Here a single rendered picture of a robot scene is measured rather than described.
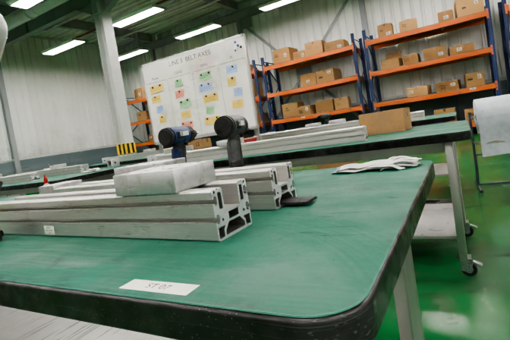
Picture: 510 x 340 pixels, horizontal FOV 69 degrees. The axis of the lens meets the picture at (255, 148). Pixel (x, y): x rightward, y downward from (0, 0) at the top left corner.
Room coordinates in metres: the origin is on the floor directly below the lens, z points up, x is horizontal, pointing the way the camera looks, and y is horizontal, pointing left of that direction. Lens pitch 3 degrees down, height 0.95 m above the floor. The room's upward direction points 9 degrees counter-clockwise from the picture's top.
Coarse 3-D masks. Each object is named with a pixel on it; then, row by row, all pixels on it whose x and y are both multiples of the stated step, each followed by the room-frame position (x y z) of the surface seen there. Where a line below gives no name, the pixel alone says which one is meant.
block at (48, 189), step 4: (76, 180) 1.27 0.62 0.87; (80, 180) 1.26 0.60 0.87; (52, 184) 1.22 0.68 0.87; (56, 184) 1.19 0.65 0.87; (60, 184) 1.20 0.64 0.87; (64, 184) 1.21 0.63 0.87; (68, 184) 1.22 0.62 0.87; (72, 184) 1.23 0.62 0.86; (40, 188) 1.22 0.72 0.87; (44, 188) 1.21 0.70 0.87; (48, 188) 1.20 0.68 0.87; (52, 188) 1.18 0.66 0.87; (40, 192) 1.22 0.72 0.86; (44, 192) 1.21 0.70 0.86; (48, 192) 1.20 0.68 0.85; (52, 192) 1.18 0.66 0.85
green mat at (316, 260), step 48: (336, 192) 0.83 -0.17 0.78; (384, 192) 0.76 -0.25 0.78; (48, 240) 0.82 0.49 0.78; (96, 240) 0.74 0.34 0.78; (144, 240) 0.68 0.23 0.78; (240, 240) 0.58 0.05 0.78; (288, 240) 0.54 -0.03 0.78; (336, 240) 0.51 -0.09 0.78; (384, 240) 0.48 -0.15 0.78; (96, 288) 0.47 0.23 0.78; (240, 288) 0.40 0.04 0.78; (288, 288) 0.38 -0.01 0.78; (336, 288) 0.36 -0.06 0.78
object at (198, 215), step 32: (96, 192) 0.87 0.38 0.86; (192, 192) 0.61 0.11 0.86; (224, 192) 0.67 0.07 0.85; (0, 224) 0.99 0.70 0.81; (32, 224) 0.90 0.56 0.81; (64, 224) 0.82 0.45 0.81; (96, 224) 0.76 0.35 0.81; (128, 224) 0.70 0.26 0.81; (160, 224) 0.66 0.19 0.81; (192, 224) 0.62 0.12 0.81; (224, 224) 0.61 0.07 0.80
